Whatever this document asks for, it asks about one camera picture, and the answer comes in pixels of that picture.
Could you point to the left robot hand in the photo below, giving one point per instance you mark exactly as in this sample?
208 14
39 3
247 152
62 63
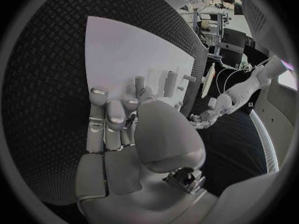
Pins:
204 120

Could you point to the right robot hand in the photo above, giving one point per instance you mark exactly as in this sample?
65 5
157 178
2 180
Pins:
163 134

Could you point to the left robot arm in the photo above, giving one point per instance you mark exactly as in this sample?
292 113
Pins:
245 91

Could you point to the white task board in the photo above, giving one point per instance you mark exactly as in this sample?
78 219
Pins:
121 56

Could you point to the small grey plug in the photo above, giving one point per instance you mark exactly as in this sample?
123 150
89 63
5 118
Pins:
180 88
177 106

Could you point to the glowing light bar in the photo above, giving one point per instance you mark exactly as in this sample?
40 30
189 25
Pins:
209 80

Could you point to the grey peg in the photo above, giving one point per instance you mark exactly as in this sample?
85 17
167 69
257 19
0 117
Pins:
189 78

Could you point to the grey long cylinder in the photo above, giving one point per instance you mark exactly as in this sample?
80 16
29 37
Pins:
170 84

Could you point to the grey short cylinder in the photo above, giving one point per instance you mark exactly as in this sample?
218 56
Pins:
139 83

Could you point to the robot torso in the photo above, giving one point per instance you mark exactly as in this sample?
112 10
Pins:
275 115

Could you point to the dark computer screen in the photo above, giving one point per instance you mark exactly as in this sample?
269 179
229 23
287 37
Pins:
233 41

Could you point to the metal frame rack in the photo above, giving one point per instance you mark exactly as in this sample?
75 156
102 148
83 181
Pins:
218 22

